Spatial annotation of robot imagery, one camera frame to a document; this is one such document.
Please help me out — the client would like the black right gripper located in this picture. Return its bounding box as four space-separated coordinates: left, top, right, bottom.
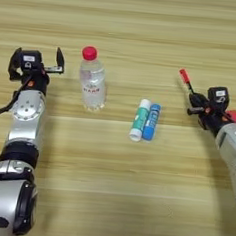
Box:
184 92 236 139

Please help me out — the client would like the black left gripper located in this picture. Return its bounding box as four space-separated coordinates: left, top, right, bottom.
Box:
6 43 67 98

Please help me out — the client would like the red and black marker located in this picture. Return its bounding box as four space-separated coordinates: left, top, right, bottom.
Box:
177 68 198 97

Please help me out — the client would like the blue glue stick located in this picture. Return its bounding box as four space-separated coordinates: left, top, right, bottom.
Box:
141 102 162 142

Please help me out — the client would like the clear bottle with red cap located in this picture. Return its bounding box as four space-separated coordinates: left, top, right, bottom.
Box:
76 45 111 113

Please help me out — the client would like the green glue stick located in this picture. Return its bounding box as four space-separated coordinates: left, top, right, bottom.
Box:
128 97 153 143

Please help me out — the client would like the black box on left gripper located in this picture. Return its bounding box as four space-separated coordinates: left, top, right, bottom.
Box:
18 48 44 72

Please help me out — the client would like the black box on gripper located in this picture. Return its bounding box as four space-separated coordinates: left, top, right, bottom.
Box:
18 48 44 72
205 85 231 112

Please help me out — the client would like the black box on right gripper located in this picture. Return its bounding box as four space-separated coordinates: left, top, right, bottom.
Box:
205 85 231 112

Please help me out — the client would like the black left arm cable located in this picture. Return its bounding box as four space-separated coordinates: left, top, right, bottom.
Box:
0 75 31 164

